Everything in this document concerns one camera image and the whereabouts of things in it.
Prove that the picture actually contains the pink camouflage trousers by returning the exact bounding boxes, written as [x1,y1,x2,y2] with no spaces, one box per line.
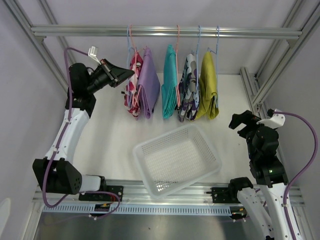
[121,52,143,119]

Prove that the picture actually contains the aluminium hanging rail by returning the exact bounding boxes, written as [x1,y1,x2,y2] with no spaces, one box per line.
[31,24,303,40]

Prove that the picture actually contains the blue hanger under camouflage trousers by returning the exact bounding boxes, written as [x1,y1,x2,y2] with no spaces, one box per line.
[191,24,203,101]

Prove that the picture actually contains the left aluminium frame posts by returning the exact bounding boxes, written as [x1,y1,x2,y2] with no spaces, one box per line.
[0,0,78,88]

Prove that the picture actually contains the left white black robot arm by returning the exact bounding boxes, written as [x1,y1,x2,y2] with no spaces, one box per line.
[32,59,134,201]

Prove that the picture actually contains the olive yellow trousers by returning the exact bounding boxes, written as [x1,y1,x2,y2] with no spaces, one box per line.
[195,51,219,120]

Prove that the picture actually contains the purple grey camouflage trousers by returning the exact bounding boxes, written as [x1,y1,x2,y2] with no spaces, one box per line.
[177,53,200,122]

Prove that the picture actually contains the teal trousers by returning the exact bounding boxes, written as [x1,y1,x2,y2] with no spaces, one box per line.
[161,44,178,119]

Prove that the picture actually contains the right aluminium frame posts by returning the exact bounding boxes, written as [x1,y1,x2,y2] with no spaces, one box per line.
[239,0,320,161]

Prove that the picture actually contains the white plastic basket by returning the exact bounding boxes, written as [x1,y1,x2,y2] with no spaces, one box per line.
[132,124,222,199]

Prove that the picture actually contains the light blue wire hanger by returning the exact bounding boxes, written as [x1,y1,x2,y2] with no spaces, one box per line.
[126,24,138,111]

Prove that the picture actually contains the pink wire hanger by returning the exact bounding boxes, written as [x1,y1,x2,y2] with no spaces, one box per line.
[127,26,146,109]

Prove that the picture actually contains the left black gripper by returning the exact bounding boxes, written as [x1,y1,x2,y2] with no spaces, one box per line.
[86,59,135,94]

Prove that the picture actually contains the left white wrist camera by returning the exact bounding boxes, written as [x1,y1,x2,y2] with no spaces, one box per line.
[87,46,102,65]

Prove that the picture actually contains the pink hanger under teal trousers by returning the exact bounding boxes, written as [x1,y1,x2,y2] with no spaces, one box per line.
[175,24,182,108]

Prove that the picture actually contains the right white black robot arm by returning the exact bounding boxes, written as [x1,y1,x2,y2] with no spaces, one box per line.
[227,109,303,240]

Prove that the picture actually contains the lilac purple trousers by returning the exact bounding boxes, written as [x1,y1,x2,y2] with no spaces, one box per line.
[138,47,160,119]

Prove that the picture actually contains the white slotted cable duct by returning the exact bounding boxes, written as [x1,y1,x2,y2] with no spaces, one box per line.
[43,203,232,216]

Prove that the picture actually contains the blue hanger under olive trousers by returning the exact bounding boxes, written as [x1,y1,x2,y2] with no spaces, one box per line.
[207,25,220,108]

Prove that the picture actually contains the aluminium frame posts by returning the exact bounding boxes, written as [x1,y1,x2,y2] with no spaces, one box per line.
[239,0,320,161]
[0,0,78,88]

